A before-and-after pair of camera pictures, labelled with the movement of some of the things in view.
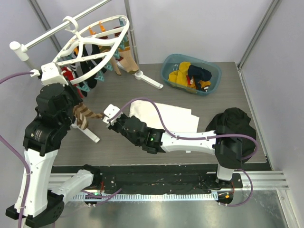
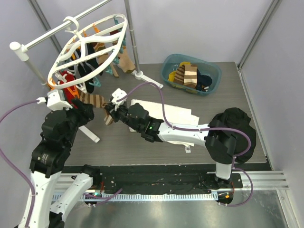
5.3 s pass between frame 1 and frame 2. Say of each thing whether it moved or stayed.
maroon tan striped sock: moved
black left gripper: moved
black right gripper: moved
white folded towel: stayed
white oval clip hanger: moved
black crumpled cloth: stayed
